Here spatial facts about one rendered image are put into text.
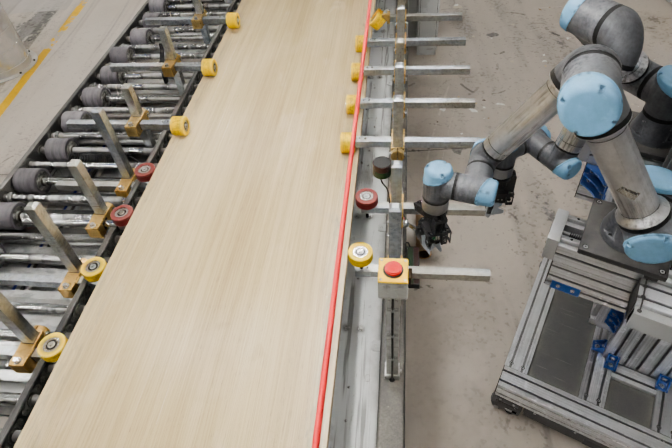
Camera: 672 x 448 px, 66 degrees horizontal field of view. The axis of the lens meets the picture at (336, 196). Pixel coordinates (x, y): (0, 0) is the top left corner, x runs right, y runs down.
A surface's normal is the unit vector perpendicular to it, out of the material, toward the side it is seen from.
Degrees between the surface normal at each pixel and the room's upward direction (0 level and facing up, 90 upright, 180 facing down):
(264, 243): 0
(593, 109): 84
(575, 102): 84
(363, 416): 0
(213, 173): 0
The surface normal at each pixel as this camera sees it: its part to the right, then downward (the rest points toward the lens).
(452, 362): -0.07, -0.70
